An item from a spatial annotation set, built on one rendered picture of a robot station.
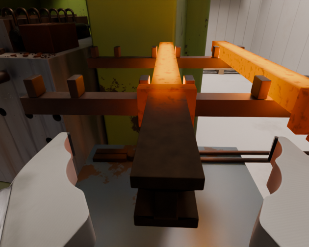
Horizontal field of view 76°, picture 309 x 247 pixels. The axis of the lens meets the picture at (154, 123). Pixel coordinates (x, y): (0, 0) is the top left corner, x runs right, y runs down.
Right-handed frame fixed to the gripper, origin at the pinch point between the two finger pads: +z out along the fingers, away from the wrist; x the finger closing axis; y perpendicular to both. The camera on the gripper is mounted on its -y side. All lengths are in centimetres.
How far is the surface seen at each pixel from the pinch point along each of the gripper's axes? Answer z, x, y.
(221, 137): 142, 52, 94
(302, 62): 292, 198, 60
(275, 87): 8.5, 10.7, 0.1
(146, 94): 3.4, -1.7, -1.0
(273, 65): 13.3, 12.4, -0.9
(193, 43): 92, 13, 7
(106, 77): 53, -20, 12
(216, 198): 17.0, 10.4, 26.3
